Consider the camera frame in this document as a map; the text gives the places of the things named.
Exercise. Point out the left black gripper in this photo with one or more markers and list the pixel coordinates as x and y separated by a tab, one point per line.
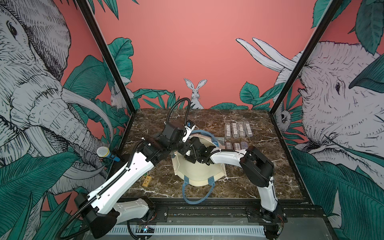
187	146

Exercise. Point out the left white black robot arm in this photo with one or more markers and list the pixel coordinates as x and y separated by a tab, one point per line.
101	209

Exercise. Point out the black left frame post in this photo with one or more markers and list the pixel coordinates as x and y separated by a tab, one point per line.
97	34

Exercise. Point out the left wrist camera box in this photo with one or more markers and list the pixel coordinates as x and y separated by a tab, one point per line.
176	132

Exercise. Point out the white vented cable duct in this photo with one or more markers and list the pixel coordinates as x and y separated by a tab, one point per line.
175	230

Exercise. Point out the clear compass case barcode label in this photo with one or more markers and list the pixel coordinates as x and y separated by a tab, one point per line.
227	130

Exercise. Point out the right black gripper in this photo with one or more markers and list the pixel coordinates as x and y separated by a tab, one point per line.
188	158

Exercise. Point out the small wooden tag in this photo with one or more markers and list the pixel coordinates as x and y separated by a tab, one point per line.
146	181

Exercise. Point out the clear case blue parts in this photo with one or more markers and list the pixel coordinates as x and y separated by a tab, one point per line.
248	129

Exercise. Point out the black right frame post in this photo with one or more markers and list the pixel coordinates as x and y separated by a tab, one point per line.
325	20

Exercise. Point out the clear compass case gold label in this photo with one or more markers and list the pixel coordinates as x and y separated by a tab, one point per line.
235	131

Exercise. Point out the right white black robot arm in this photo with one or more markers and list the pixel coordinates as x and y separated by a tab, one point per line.
257	167

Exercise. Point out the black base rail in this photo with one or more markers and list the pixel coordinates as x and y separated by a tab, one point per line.
250	209

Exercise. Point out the cream canvas tote bag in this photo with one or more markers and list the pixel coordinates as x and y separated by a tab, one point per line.
198	175

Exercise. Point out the black frame post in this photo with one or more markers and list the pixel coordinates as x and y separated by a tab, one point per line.
97	34
325	20

